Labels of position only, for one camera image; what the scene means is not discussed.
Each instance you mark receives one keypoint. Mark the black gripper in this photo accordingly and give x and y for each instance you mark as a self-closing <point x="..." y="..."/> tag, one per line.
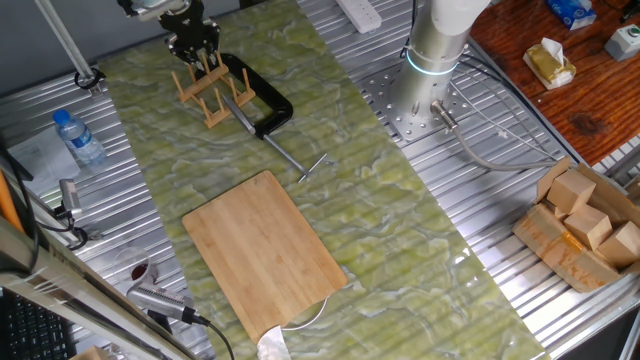
<point x="192" y="30"/>

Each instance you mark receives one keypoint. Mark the bamboo cutting board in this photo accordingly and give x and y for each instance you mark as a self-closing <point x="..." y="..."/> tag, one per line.
<point x="260" y="255"/>

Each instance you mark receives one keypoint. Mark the wooden peg rack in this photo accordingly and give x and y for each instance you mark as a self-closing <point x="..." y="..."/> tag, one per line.
<point x="215" y="117"/>

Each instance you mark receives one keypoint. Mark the black C-clamp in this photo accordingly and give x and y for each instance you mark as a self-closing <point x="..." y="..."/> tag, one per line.
<point x="277" y="107"/>

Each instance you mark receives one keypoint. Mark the aluminium pole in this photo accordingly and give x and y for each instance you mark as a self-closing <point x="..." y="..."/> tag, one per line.
<point x="65" y="42"/>

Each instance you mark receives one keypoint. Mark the plastic water bottle blue cap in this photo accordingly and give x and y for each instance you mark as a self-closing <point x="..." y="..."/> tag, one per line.
<point x="80" y="140"/>

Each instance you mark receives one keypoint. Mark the white power strip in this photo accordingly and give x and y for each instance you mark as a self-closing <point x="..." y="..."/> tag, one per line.
<point x="360" y="14"/>

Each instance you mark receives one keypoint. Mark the white paper sheet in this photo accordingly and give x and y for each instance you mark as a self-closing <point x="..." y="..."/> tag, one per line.
<point x="42" y="160"/>

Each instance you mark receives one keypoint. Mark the glass beaker with red liquid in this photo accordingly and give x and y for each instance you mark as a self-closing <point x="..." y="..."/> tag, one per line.
<point x="137" y="267"/>

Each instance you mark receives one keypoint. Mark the orange pole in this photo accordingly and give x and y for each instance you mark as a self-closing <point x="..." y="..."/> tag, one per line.
<point x="7" y="200"/>

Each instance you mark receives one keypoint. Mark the green marble pattern mat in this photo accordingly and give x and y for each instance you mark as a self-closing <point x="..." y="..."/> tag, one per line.
<point x="400" y="250"/>

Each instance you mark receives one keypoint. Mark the large wooden block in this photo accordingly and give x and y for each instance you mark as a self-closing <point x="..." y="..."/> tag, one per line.
<point x="90" y="354"/>

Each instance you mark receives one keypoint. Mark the black keyboard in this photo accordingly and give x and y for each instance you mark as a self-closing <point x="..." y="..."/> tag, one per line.
<point x="30" y="330"/>

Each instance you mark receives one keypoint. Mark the yellow tissue pack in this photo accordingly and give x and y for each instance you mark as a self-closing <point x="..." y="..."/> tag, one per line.
<point x="547" y="65"/>

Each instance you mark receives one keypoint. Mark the blue tissue pack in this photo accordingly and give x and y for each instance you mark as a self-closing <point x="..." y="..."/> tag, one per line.
<point x="570" y="12"/>

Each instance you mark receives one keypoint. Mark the brown wooden table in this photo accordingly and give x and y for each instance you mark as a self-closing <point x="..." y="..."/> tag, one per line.
<point x="590" y="90"/>

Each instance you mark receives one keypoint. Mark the light wooden block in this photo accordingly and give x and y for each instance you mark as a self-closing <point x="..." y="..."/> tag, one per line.
<point x="570" y="192"/>
<point x="620" y="245"/>
<point x="587" y="227"/>

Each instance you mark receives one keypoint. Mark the brown cardboard box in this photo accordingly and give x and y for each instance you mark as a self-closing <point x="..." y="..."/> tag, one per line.
<point x="560" y="250"/>

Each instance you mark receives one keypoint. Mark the grey button box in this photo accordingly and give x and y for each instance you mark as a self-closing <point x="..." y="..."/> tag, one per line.
<point x="622" y="44"/>

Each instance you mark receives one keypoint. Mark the small camera on clamp mount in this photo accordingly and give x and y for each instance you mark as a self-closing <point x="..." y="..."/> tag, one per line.
<point x="70" y="197"/>

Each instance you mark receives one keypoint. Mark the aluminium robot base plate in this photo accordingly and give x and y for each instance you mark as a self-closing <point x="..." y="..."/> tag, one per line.
<point x="385" y="100"/>

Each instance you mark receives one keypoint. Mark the silver finned camera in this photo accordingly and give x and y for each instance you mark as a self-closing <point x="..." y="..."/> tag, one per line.
<point x="157" y="300"/>

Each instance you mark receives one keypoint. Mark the aluminium frame bar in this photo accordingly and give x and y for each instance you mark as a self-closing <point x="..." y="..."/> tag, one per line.
<point x="75" y="290"/>

